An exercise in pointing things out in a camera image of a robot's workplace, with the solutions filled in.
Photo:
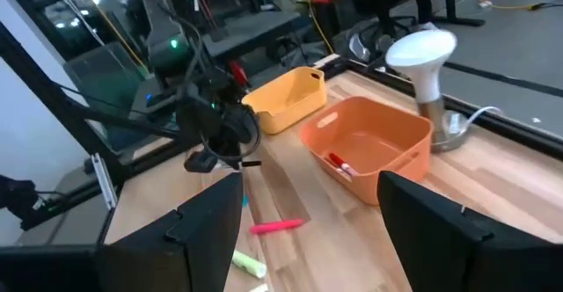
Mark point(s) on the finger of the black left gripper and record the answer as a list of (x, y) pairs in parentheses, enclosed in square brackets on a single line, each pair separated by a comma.
[(200, 162), (231, 163)]

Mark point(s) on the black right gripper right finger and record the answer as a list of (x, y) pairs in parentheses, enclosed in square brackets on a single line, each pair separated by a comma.
[(440, 248)]

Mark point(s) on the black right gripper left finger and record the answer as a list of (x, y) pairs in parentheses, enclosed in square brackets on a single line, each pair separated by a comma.
[(198, 239)]

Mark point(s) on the pale yellow Sharpie highlighter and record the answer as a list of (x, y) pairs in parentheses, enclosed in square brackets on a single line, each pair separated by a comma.
[(248, 263)]

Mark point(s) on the pink marker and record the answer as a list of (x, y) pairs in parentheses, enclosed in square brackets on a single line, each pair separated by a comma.
[(277, 226)]

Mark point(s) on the red capped Expo marker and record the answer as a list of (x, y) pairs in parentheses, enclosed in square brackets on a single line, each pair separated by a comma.
[(341, 163)]

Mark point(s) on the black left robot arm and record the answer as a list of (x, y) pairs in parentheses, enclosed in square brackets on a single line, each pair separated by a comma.
[(165, 41)]

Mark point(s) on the small blue highlighter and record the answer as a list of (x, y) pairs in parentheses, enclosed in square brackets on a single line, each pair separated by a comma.
[(245, 200)]

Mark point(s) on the yellow plastic bin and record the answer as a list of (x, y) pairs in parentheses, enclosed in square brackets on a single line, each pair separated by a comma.
[(286, 98)]

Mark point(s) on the orange plastic bin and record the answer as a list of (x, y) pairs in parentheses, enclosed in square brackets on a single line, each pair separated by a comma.
[(365, 142)]

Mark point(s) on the black device with green light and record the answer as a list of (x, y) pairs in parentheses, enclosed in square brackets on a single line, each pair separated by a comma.
[(17, 195)]

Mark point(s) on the white mushroom table lamp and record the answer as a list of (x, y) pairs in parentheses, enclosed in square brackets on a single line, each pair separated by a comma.
[(422, 63)]

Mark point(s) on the aluminium bracket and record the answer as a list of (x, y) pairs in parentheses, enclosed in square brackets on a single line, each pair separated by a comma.
[(104, 180)]

